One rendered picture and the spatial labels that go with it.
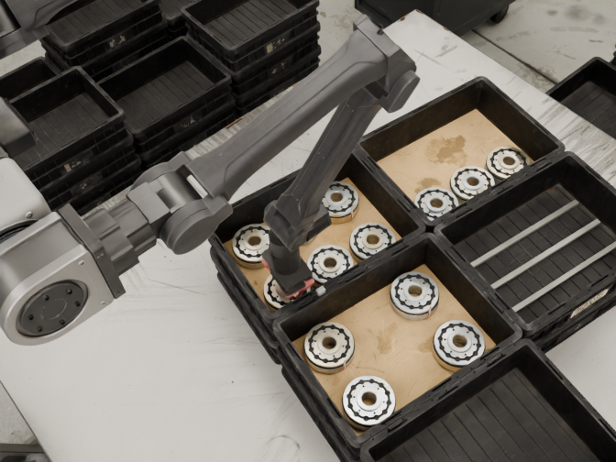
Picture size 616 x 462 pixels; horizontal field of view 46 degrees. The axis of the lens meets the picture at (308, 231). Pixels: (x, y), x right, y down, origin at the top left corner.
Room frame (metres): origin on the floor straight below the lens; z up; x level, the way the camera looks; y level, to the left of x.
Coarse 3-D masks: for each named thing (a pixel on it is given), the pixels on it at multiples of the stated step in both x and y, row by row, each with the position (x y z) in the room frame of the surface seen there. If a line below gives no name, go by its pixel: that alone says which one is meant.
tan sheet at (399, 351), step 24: (384, 288) 0.80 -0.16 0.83; (360, 312) 0.75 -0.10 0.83; (384, 312) 0.75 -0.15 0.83; (456, 312) 0.73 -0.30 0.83; (360, 336) 0.69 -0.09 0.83; (384, 336) 0.69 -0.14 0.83; (408, 336) 0.68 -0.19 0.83; (432, 336) 0.68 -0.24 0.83; (360, 360) 0.64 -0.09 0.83; (384, 360) 0.63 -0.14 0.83; (408, 360) 0.63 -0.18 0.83; (432, 360) 0.63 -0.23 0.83; (336, 384) 0.59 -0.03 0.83; (408, 384) 0.58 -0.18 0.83; (432, 384) 0.58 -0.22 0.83; (360, 432) 0.49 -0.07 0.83
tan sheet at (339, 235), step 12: (348, 180) 1.11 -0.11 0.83; (360, 192) 1.07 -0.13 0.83; (360, 204) 1.04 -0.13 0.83; (360, 216) 1.00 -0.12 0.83; (372, 216) 1.00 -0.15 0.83; (336, 228) 0.97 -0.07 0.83; (348, 228) 0.97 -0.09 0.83; (324, 240) 0.94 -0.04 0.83; (336, 240) 0.94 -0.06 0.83; (348, 240) 0.94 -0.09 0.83; (396, 240) 0.93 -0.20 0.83; (228, 252) 0.93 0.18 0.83; (300, 252) 0.91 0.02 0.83; (312, 252) 0.91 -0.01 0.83; (348, 252) 0.90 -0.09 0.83; (252, 276) 0.86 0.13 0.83; (264, 276) 0.86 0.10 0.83; (312, 288) 0.82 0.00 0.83; (264, 300) 0.80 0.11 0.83
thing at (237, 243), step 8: (256, 224) 0.98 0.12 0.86; (240, 232) 0.96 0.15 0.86; (248, 232) 0.96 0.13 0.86; (264, 232) 0.95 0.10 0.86; (240, 240) 0.94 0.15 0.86; (240, 248) 0.91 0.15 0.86; (264, 248) 0.91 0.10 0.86; (240, 256) 0.89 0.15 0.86; (248, 256) 0.90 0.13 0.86; (256, 256) 0.89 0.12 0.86
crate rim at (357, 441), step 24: (432, 240) 0.85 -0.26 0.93; (456, 264) 0.80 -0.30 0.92; (336, 288) 0.75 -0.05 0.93; (480, 288) 0.73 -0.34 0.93; (288, 312) 0.71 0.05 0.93; (504, 312) 0.67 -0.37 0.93; (480, 360) 0.57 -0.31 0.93; (312, 384) 0.55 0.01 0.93; (336, 408) 0.50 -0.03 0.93; (408, 408) 0.49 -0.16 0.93
